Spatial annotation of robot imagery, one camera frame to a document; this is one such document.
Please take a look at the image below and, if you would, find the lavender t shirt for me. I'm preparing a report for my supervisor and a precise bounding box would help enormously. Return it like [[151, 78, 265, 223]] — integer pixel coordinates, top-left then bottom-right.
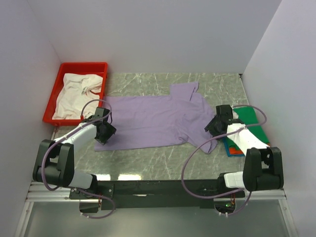
[[94, 81, 215, 152]]

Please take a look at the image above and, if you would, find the black base beam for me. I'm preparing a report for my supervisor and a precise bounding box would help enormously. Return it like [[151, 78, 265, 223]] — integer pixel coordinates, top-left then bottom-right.
[[69, 178, 237, 213]]

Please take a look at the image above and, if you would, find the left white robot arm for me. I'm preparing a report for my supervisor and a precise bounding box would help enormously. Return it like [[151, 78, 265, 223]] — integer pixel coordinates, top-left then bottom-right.
[[33, 107, 116, 198]]

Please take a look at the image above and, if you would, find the aluminium frame rail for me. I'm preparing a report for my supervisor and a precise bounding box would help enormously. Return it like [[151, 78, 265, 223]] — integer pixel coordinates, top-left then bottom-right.
[[13, 128, 287, 237]]

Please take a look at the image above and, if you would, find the orange t shirt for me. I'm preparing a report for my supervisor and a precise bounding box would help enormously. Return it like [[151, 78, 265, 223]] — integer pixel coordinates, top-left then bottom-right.
[[229, 146, 243, 155]]

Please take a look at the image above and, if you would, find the white crumpled t shirt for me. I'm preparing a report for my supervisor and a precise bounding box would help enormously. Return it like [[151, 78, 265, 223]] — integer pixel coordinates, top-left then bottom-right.
[[52, 73, 103, 119]]

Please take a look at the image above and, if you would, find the red plastic bin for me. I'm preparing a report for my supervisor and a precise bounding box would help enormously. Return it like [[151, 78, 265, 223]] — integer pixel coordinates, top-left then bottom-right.
[[42, 62, 108, 126]]

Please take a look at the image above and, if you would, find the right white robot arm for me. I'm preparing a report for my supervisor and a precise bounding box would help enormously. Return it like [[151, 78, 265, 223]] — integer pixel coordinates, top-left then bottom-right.
[[204, 105, 284, 197]]

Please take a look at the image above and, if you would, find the green t shirt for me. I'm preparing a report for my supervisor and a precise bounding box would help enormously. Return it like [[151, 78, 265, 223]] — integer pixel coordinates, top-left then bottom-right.
[[226, 107, 270, 147]]

